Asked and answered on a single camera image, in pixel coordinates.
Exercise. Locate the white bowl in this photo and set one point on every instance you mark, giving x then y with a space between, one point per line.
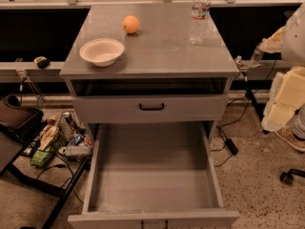
102 52

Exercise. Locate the small background water bottle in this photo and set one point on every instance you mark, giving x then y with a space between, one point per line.
257 55

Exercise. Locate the wire basket of snacks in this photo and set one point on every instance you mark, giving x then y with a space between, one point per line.
65 136

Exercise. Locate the grey drawer cabinet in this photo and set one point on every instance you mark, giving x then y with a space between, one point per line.
158 59

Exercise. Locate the black chair caster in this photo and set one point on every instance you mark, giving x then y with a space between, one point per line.
288 177

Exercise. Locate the orange fruit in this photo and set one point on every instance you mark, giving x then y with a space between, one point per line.
130 24

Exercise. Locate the clear water bottle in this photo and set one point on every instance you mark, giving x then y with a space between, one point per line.
200 15

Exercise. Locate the green snack bag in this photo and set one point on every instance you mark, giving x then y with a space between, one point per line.
40 158

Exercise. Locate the black side table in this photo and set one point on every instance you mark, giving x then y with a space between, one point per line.
22 205

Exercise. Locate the brown bag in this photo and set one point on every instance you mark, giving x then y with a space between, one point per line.
16 121

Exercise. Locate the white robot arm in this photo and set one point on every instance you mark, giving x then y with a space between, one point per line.
288 89

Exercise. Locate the black yellow tape measure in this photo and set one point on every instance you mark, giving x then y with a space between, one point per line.
41 62

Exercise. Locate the black tripod stand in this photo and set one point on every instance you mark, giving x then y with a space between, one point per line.
249 93

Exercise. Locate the open grey bottom drawer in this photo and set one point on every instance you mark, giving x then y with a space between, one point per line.
153 176

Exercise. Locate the tan shoe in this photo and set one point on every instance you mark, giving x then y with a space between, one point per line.
288 136

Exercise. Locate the closed grey upper drawer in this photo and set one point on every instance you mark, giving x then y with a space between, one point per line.
150 109

